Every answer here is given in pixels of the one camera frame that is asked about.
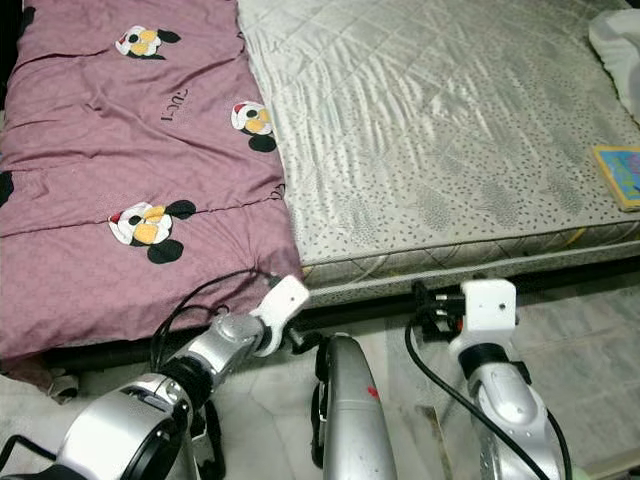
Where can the pink cartoon print quilt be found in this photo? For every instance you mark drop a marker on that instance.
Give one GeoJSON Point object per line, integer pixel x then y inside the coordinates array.
{"type": "Point", "coordinates": [90, 150]}

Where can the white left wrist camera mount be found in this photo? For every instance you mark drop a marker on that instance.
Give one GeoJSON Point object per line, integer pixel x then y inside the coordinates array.
{"type": "Point", "coordinates": [285, 303]}

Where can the colourful children's book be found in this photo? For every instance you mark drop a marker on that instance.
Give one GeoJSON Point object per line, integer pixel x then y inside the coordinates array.
{"type": "Point", "coordinates": [620, 178]}

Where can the grey quilted mattress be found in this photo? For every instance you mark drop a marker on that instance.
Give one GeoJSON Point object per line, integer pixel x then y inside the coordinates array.
{"type": "Point", "coordinates": [430, 120]}

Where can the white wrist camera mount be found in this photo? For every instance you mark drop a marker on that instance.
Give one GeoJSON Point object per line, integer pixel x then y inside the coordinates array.
{"type": "Point", "coordinates": [488, 303]}
{"type": "Point", "coordinates": [285, 303]}

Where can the grey robot right leg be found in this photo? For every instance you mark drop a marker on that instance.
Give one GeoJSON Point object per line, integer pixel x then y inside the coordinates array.
{"type": "Point", "coordinates": [355, 430]}

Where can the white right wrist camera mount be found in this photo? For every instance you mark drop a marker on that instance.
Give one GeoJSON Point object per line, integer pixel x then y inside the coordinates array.
{"type": "Point", "coordinates": [488, 303]}

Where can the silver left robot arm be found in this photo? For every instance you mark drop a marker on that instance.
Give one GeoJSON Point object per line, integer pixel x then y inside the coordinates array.
{"type": "Point", "coordinates": [140, 440]}

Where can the white tree print pillow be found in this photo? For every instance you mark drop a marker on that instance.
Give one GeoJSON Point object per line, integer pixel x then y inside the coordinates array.
{"type": "Point", "coordinates": [618, 45]}

